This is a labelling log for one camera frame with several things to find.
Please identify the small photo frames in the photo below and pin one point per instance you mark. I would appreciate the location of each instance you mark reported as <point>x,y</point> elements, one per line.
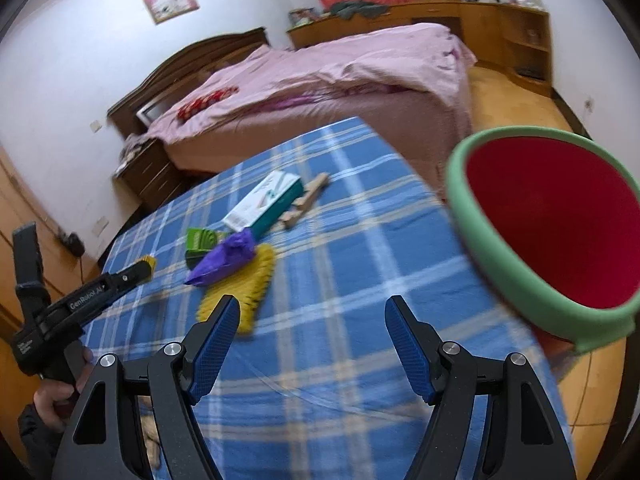
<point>302,16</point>

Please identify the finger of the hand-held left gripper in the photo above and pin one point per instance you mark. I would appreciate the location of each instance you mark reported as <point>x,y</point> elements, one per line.
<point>125,276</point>

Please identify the white light switch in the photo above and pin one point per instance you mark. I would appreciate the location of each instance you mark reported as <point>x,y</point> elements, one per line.
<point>95,126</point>

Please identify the green rimmed red bin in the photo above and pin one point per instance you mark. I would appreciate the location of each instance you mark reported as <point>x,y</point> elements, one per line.
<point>550,220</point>

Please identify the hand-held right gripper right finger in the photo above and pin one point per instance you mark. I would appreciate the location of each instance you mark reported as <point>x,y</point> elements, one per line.
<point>410,345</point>

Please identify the white wall socket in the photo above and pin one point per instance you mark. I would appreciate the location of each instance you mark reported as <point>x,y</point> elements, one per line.
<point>100,225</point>

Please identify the red floral pillow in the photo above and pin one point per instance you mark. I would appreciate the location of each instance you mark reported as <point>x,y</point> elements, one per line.
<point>205,102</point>

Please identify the dark grey clothes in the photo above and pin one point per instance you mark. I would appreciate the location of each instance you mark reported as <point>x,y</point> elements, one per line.
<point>360,9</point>

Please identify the blue plaid tablecloth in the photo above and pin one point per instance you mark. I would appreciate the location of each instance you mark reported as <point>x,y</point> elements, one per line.
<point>350,260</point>

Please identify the white and teal box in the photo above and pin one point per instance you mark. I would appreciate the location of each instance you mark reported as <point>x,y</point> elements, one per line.
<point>260,205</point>

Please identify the black charger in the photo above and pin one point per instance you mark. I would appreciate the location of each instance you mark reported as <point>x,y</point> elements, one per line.
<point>72,242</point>

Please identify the peanut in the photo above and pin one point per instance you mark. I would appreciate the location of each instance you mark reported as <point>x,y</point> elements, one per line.
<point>150,432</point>

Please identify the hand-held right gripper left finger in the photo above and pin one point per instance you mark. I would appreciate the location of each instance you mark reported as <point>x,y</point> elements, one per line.
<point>215,345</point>

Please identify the purple plastic bag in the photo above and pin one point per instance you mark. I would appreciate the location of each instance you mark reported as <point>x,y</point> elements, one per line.
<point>225,260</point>

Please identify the wooden block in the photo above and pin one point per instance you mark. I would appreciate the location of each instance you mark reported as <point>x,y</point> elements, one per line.
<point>304,205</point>
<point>292,220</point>

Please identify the pink duvet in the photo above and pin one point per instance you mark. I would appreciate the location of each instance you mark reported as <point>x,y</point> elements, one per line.
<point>325,70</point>

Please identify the wooden clothespins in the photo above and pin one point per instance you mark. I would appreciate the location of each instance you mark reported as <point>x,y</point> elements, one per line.
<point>314,186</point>

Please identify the person's left forearm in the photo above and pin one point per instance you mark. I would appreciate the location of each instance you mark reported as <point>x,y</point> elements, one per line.
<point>37,445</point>

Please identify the wooden bed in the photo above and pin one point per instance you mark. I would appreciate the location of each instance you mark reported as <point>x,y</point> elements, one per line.
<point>150,85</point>

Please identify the wooden nightstand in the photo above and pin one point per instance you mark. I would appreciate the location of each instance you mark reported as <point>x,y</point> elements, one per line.
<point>150,175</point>

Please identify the person's left hand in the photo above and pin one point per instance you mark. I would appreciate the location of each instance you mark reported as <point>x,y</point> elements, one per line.
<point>47,402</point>

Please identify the green paper packet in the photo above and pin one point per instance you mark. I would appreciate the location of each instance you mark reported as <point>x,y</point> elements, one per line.
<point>200,240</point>

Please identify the grey cloth pile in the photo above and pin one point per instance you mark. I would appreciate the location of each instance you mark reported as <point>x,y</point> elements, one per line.
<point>134,146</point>

